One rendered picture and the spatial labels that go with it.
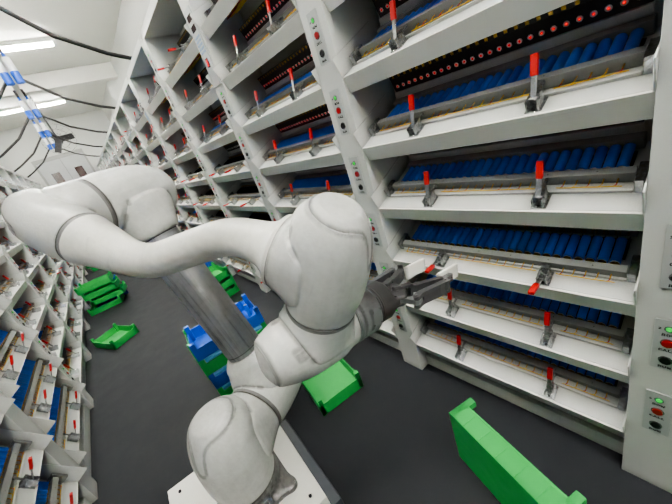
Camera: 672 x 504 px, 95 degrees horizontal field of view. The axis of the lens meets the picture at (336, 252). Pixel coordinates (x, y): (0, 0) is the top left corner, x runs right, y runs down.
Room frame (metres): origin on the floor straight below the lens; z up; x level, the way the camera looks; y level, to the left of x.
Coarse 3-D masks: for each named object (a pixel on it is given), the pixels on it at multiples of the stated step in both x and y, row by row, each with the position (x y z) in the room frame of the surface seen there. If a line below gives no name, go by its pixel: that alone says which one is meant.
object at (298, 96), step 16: (304, 48) 1.26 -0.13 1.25; (288, 64) 1.37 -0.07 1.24; (304, 64) 1.31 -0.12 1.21; (272, 80) 1.50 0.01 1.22; (288, 80) 1.42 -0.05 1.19; (304, 80) 1.17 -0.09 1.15; (256, 96) 1.38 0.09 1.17; (272, 96) 1.43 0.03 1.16; (288, 96) 1.30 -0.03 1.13; (304, 96) 1.09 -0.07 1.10; (320, 96) 1.04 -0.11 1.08; (240, 112) 1.53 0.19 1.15; (256, 112) 1.38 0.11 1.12; (272, 112) 1.27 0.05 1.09; (288, 112) 1.20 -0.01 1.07; (256, 128) 1.43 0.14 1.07
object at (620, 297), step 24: (408, 264) 0.88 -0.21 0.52; (480, 264) 0.71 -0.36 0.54; (624, 264) 0.50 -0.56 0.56; (504, 288) 0.64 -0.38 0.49; (528, 288) 0.59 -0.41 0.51; (552, 288) 0.55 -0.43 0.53; (576, 288) 0.52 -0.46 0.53; (600, 288) 0.49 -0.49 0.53; (624, 288) 0.47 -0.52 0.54; (624, 312) 0.45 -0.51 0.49
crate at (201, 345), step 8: (240, 304) 1.34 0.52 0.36; (248, 304) 1.34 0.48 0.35; (256, 312) 1.17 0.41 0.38; (248, 320) 1.15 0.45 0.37; (256, 320) 1.17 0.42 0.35; (184, 328) 1.22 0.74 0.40; (192, 328) 1.24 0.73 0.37; (200, 328) 1.25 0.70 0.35; (192, 336) 1.22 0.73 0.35; (200, 336) 1.24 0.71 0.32; (208, 336) 1.21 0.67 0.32; (192, 344) 1.06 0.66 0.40; (200, 344) 1.17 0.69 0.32; (208, 344) 1.08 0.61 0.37; (192, 352) 1.05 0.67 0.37; (200, 352) 1.06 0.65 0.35; (208, 352) 1.07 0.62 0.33; (200, 360) 1.05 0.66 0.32
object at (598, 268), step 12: (408, 240) 0.93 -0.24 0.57; (456, 252) 0.78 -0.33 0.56; (468, 252) 0.74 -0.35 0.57; (480, 252) 0.72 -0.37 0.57; (492, 252) 0.70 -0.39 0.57; (504, 252) 0.68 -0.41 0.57; (492, 264) 0.68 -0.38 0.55; (504, 264) 0.66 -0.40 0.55; (540, 264) 0.60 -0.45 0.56; (552, 264) 0.58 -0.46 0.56; (564, 264) 0.56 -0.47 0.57; (576, 264) 0.54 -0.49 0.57; (588, 264) 0.53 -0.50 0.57; (600, 264) 0.51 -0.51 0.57; (612, 264) 0.50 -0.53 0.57; (576, 276) 0.53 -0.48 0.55; (624, 276) 0.48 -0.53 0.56
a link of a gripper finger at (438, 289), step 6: (438, 282) 0.49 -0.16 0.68; (444, 282) 0.49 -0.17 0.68; (426, 288) 0.48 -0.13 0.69; (432, 288) 0.47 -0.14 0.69; (438, 288) 0.48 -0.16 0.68; (444, 288) 0.48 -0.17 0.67; (414, 294) 0.46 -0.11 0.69; (420, 294) 0.46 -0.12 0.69; (426, 294) 0.47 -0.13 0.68; (432, 294) 0.47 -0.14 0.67; (438, 294) 0.48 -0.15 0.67; (444, 294) 0.48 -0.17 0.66; (414, 300) 0.45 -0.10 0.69; (426, 300) 0.46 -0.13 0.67; (414, 306) 0.45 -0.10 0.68; (420, 306) 0.45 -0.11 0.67
